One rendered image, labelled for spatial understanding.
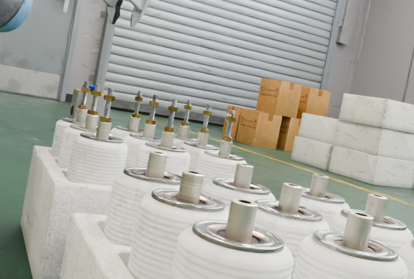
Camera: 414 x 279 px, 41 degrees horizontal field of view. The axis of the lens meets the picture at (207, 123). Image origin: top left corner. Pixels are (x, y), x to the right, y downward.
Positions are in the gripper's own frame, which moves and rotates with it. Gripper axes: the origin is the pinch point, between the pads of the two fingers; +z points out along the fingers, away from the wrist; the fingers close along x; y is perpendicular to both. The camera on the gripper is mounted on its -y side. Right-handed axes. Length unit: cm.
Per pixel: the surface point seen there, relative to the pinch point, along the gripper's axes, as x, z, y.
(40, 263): -0.7, 41.4, 11.0
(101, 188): 5.1, 28.3, 6.2
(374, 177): 26, 42, -274
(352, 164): 9, 37, -285
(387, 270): 51, 22, 35
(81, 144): -0.9, 22.3, 5.3
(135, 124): -7.6, 19.6, -23.5
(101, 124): 0.1, 18.7, 1.8
